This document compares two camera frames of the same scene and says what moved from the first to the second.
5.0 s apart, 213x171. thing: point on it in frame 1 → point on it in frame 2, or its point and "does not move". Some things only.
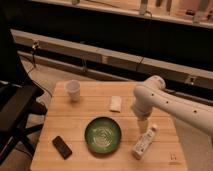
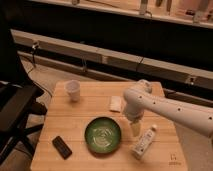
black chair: (19, 96) does not move
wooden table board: (92, 126) does not move
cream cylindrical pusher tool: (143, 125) → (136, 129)
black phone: (64, 152) does not move
